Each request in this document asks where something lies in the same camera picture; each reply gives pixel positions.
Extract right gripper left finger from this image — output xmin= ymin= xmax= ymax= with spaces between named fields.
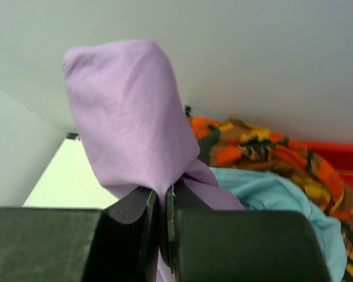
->
xmin=0 ymin=189 xmax=158 ymax=281

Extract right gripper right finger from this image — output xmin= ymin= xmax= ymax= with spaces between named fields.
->
xmin=166 ymin=180 xmax=331 ymax=281

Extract purple trousers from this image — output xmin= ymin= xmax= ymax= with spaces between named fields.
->
xmin=63 ymin=39 xmax=243 ymax=281

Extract light blue trousers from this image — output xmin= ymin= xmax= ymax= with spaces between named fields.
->
xmin=211 ymin=167 xmax=347 ymax=281

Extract orange camouflage trousers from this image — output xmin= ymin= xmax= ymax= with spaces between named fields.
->
xmin=188 ymin=116 xmax=353 ymax=281

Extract red plastic bin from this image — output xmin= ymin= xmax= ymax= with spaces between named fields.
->
xmin=297 ymin=140 xmax=353 ymax=194

